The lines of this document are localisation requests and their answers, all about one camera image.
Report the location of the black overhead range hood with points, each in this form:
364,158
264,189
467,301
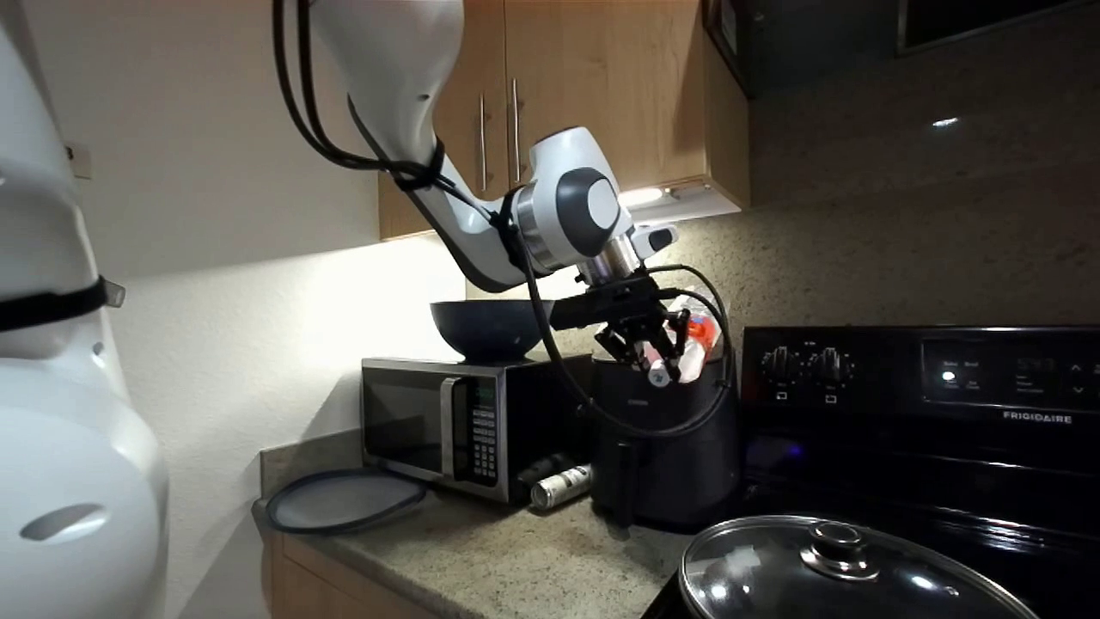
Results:
826,36

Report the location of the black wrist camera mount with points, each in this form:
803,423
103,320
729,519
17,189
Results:
580,310

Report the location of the clear bottle with red label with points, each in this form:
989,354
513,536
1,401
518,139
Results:
691,348

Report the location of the glass pot lid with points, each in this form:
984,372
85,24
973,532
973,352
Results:
835,571

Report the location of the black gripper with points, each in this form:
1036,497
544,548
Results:
624,309

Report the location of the black electric stove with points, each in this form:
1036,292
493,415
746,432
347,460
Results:
915,460

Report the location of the silver black microwave oven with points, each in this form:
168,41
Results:
424,423

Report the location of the silver lying can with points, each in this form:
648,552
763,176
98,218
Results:
560,485

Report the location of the under-cabinet light strip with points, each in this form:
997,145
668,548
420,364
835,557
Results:
687,201

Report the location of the grey round plate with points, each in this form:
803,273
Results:
345,501

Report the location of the dark blue bowl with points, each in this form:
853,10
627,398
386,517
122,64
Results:
482,329

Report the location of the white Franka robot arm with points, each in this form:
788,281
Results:
69,460

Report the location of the dark grey air fryer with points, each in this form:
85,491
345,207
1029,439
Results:
675,460

